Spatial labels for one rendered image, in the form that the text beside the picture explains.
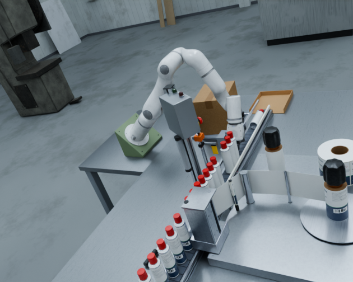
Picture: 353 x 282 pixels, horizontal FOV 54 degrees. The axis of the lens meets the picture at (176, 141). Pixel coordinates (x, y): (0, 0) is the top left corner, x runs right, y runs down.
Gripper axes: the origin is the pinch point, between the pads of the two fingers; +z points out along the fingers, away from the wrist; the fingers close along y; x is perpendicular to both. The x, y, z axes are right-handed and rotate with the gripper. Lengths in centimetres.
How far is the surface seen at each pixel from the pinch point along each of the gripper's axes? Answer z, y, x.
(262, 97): -20, -11, 86
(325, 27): -86, -18, 453
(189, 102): -35, 0, -52
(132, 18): -223, -676, 800
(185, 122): -26, -3, -53
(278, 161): 0.8, 30.5, -20.6
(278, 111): -12, 8, 64
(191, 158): -2.6, -13.0, -33.1
